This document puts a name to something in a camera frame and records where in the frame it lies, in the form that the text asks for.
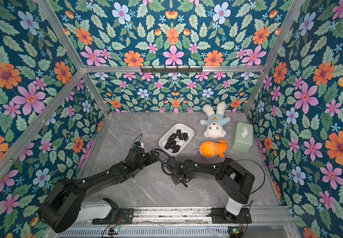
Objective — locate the black car key front isolated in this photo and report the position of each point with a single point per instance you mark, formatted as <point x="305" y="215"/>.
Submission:
<point x="167" y="145"/>

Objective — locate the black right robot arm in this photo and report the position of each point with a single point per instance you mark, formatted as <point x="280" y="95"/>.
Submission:
<point x="235" y="180"/>

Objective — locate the green tissue box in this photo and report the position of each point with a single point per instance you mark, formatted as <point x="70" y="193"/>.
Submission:
<point x="242" y="137"/>

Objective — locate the orange plush toy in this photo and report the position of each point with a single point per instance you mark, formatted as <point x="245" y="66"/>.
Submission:
<point x="210" y="149"/>

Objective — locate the aluminium front rail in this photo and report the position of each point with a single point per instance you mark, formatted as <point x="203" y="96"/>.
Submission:
<point x="260" y="215"/>

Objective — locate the black silver flip key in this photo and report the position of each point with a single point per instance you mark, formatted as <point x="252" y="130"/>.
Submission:
<point x="185" y="136"/>

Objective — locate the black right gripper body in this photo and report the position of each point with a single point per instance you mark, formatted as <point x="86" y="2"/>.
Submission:
<point x="173" y="170"/>

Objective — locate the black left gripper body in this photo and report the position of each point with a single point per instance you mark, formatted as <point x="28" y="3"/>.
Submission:
<point x="144" y="161"/>

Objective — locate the white plastic storage box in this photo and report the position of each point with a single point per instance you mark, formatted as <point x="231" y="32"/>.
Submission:
<point x="179" y="140"/>

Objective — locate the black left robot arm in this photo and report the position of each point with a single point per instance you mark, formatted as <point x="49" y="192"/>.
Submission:
<point x="65" y="204"/>

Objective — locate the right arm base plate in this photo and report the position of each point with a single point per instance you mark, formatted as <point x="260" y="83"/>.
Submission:
<point x="222" y="216"/>

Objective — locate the white plush bunny toy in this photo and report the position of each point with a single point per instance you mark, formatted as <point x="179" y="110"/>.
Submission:
<point x="215" y="121"/>

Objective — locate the black wall hook rail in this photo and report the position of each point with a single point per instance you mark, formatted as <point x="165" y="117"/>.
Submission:
<point x="171" y="69"/>

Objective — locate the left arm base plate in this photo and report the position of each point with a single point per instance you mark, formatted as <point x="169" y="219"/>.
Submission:
<point x="123" y="215"/>

